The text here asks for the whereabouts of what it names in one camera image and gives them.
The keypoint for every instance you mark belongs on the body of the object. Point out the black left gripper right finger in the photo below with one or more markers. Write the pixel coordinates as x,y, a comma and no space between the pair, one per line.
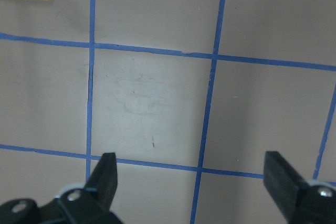
299,200

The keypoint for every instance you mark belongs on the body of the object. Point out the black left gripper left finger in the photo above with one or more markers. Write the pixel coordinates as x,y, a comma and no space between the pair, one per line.
89,204

